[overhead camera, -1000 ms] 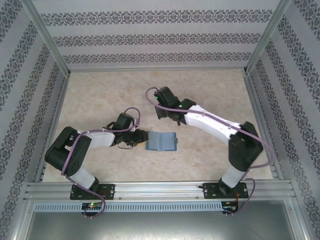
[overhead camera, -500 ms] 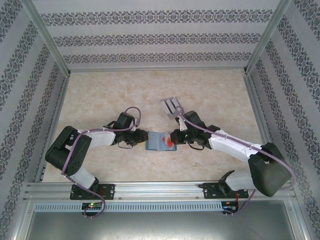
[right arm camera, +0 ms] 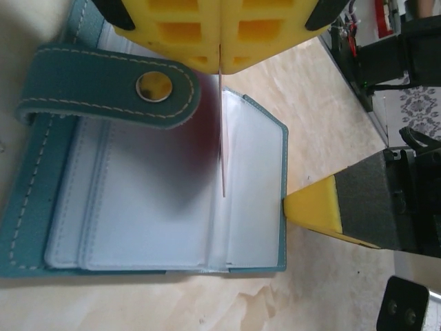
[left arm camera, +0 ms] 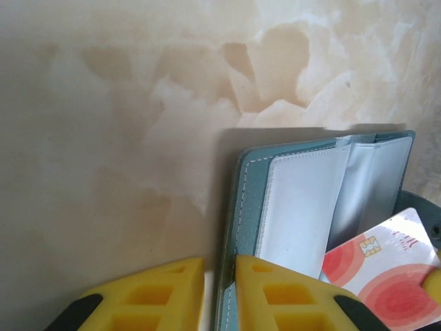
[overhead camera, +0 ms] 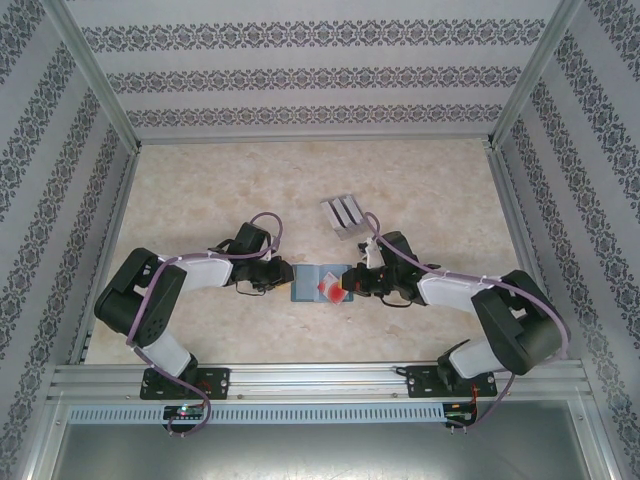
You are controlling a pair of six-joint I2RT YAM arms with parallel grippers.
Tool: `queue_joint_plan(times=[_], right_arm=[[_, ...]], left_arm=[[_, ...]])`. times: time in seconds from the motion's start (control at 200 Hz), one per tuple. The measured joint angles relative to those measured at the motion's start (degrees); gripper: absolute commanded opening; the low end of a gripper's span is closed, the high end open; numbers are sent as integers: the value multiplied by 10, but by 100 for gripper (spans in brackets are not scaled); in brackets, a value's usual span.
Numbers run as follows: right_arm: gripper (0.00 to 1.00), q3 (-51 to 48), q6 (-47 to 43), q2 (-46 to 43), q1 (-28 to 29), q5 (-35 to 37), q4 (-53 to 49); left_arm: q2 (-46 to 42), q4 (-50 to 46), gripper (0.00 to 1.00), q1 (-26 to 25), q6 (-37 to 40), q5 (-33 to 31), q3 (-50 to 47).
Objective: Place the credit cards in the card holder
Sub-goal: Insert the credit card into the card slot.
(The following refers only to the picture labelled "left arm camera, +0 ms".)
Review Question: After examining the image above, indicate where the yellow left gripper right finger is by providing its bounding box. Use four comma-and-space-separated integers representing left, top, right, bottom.
234, 254, 385, 331

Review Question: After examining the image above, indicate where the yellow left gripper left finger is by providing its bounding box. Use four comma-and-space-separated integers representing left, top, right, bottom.
44, 257, 206, 331

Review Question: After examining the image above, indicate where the red and white credit card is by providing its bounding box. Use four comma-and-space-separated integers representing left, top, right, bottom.
318, 206, 441, 328

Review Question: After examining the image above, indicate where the teal leather card holder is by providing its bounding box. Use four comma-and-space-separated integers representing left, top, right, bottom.
213, 129, 441, 331

